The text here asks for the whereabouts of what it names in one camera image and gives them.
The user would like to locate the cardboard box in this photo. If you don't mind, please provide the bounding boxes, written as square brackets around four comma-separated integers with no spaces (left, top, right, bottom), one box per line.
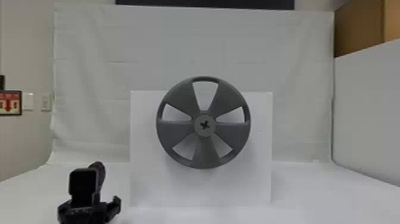
[333,0,400,58]

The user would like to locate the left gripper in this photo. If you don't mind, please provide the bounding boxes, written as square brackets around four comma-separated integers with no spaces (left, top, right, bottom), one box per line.
[57,195,122,217]

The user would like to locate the grey wheel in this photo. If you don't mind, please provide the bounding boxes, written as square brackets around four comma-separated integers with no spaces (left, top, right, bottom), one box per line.
[155,75,252,170]

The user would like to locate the red wall sign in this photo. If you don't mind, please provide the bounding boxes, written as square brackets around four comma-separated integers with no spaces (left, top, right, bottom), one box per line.
[0,90,23,116]

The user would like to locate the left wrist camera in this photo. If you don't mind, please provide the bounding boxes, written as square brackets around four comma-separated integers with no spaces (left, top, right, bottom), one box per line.
[68,167,98,208]

